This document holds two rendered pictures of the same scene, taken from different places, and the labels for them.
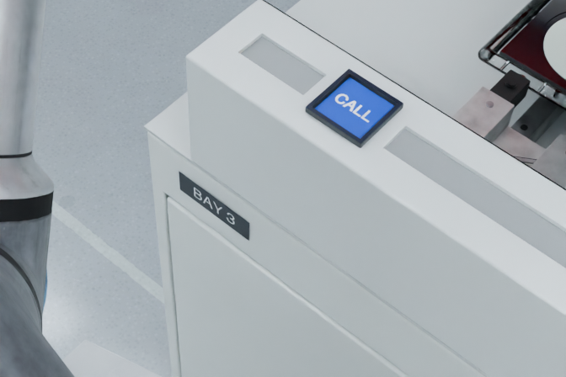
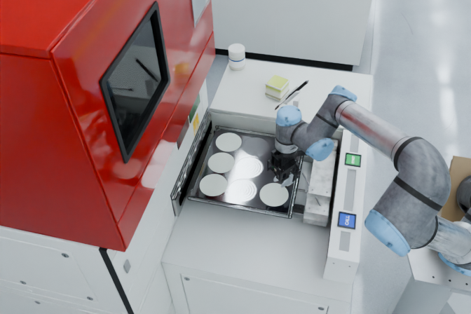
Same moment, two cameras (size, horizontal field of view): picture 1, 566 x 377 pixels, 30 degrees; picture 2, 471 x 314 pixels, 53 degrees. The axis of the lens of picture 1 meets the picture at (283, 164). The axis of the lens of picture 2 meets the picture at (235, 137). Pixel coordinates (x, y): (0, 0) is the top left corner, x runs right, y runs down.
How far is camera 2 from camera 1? 1.45 m
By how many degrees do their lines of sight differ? 65
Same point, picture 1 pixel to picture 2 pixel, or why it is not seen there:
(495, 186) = (345, 190)
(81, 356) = (418, 277)
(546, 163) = (318, 193)
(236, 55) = (350, 251)
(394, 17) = (267, 258)
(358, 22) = (275, 267)
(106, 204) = not seen: outside the picture
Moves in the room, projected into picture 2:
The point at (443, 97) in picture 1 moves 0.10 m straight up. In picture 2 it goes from (289, 236) to (291, 219)
